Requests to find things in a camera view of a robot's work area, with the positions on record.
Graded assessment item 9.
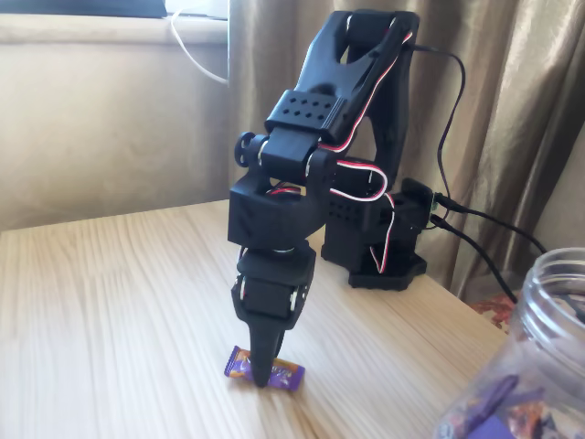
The clear plastic jar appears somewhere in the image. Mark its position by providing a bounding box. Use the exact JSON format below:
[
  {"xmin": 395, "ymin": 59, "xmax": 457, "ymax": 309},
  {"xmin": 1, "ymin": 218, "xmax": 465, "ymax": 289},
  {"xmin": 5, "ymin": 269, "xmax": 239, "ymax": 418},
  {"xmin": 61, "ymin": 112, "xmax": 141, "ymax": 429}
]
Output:
[{"xmin": 433, "ymin": 247, "xmax": 585, "ymax": 439}]

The orange floral patterned cloth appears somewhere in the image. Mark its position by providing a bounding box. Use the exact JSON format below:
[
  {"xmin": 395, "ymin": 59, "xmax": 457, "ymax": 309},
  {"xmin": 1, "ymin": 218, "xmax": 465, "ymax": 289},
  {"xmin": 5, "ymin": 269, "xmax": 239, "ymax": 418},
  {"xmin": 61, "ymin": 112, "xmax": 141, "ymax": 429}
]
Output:
[{"xmin": 470, "ymin": 294, "xmax": 520, "ymax": 335}]

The beige upholstered backrest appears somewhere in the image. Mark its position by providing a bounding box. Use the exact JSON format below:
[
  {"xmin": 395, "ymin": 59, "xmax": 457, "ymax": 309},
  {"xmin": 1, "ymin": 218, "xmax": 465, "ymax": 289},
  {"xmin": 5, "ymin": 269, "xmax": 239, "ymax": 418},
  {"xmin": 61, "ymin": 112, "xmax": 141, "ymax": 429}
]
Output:
[{"xmin": 0, "ymin": 13, "xmax": 246, "ymax": 232}]

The golden beige curtain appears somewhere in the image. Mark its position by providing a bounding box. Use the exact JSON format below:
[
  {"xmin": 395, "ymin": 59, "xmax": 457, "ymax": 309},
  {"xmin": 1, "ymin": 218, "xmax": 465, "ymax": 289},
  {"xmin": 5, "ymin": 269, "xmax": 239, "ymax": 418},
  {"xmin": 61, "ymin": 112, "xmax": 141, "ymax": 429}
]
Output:
[{"xmin": 227, "ymin": 0, "xmax": 585, "ymax": 304}]

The red white servo wire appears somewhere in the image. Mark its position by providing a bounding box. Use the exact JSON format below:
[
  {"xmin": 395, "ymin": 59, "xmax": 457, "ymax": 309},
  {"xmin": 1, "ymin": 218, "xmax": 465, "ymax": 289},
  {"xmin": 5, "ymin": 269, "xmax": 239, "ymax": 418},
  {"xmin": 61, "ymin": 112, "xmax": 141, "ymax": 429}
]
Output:
[{"xmin": 317, "ymin": 13, "xmax": 415, "ymax": 275}]

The black plug cable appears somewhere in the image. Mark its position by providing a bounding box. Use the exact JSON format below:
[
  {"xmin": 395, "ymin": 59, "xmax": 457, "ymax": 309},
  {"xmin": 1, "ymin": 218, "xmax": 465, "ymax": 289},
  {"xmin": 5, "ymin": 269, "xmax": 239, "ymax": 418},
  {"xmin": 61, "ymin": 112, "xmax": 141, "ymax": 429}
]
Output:
[
  {"xmin": 437, "ymin": 195, "xmax": 548, "ymax": 254},
  {"xmin": 431, "ymin": 218, "xmax": 518, "ymax": 304}
]

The white cable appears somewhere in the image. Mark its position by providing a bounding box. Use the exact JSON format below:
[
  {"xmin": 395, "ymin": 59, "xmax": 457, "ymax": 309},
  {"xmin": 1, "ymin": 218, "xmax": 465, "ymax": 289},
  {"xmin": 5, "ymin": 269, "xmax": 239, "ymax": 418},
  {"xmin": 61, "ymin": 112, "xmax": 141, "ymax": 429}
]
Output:
[{"xmin": 169, "ymin": 7, "xmax": 229, "ymax": 86}]

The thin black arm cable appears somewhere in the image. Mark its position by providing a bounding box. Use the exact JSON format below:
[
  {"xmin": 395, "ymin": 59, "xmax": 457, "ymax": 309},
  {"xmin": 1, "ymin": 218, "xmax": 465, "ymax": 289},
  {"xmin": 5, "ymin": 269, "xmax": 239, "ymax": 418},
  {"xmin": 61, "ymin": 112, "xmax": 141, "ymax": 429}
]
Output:
[{"xmin": 409, "ymin": 44, "xmax": 467, "ymax": 198}]

